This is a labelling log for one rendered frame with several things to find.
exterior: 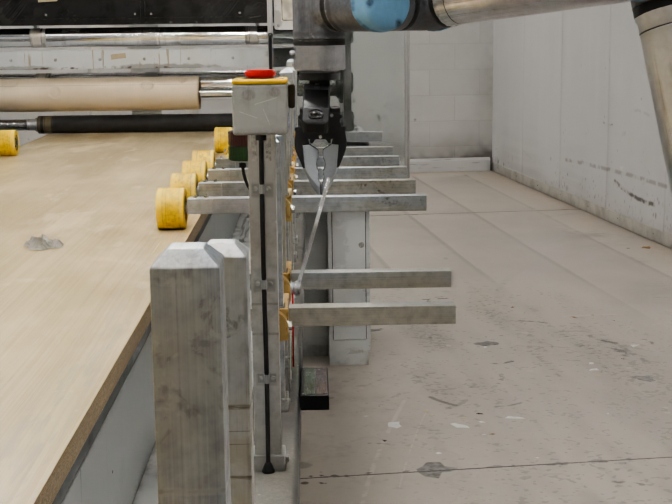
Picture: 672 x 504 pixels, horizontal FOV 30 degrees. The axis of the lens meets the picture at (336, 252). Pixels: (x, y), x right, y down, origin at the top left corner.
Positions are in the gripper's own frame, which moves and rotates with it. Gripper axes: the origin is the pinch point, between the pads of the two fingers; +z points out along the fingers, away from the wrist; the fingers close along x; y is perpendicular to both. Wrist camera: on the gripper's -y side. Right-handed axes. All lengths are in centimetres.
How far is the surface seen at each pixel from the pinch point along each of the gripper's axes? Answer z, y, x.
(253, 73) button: -22, -57, 9
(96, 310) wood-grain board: 11, -47, 32
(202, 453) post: -6, -156, 7
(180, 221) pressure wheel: 8.7, 21.0, 27.0
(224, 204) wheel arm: 5.8, 22.9, 18.6
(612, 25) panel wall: -26, 599, -192
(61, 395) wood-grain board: 11, -88, 28
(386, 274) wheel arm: 15.2, -2.0, -11.2
